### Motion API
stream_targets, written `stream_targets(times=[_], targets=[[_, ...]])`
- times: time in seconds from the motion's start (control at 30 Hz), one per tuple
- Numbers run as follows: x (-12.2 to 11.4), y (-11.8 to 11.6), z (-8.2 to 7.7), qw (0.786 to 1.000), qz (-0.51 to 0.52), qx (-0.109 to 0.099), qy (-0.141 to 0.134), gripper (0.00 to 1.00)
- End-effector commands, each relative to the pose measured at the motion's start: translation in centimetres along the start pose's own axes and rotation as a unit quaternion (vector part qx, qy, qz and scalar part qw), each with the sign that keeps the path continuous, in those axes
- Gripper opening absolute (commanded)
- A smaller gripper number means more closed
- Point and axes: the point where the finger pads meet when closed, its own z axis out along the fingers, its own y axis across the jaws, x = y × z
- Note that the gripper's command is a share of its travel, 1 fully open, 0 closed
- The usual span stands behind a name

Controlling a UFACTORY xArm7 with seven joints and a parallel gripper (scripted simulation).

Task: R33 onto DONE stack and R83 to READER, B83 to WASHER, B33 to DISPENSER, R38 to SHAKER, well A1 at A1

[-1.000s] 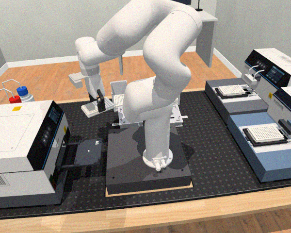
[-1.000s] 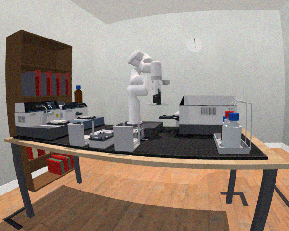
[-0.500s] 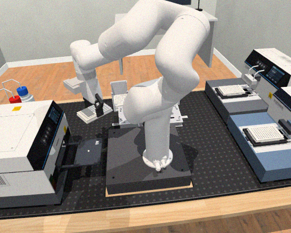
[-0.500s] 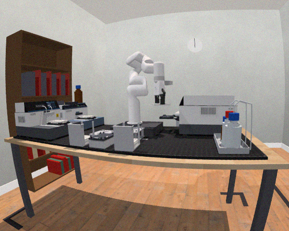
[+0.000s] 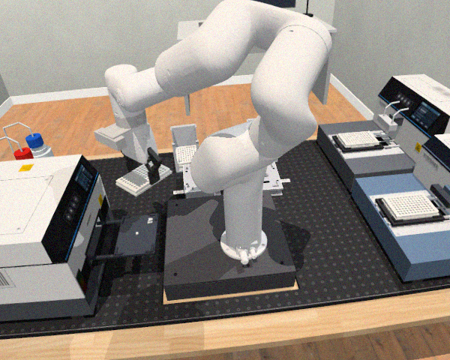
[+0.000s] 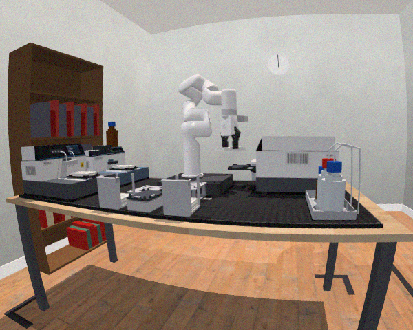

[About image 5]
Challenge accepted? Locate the blue bottle cap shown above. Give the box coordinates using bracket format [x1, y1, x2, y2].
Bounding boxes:
[25, 133, 44, 147]

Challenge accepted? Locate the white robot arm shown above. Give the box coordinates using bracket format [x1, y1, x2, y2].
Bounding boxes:
[94, 0, 332, 265]

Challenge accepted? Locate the red bottle cap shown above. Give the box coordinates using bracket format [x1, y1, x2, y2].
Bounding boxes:
[13, 148, 33, 160]

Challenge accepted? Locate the white plastic bottle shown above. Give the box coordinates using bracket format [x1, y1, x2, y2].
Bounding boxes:
[34, 145, 54, 158]

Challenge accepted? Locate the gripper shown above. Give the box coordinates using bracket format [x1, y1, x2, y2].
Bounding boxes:
[121, 120, 162, 185]

